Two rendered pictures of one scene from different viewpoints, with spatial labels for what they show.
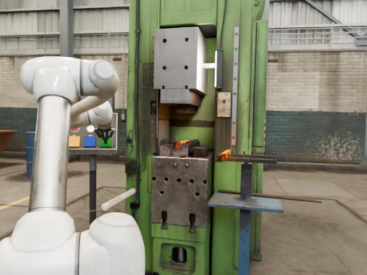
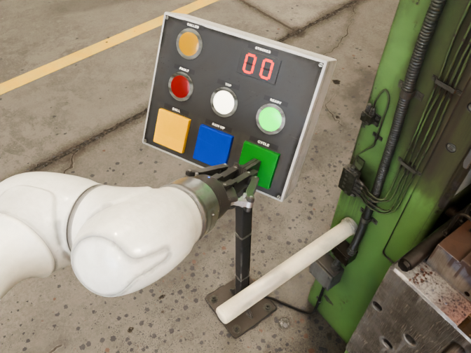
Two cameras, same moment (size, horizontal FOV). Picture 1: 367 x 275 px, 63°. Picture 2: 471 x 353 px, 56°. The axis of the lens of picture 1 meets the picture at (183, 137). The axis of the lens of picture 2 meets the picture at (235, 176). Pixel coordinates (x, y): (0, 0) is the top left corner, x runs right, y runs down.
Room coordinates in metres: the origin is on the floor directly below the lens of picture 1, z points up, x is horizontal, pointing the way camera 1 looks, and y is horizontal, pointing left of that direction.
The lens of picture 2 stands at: (1.49, 0.17, 1.65)
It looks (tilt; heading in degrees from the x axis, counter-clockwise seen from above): 50 degrees down; 40
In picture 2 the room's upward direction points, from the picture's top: straight up
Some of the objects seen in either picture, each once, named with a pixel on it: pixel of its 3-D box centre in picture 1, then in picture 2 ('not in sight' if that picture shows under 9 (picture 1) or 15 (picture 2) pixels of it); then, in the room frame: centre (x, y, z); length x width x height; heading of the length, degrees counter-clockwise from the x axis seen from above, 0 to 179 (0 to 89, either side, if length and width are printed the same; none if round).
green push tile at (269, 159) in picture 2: (106, 142); (257, 164); (1.96, 0.51, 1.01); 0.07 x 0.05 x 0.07; 101
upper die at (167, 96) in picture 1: (182, 98); not in sight; (2.21, 0.01, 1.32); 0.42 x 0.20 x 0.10; 166
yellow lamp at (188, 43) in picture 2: not in sight; (188, 43); (2.01, 0.72, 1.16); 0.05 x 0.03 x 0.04; 76
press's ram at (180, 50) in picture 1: (188, 64); not in sight; (2.20, -0.03, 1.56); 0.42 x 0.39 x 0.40; 166
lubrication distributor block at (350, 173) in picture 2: (129, 167); (352, 181); (2.22, 0.40, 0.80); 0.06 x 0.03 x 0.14; 76
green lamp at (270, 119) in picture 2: not in sight; (270, 119); (2.00, 0.51, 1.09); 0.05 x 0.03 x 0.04; 76
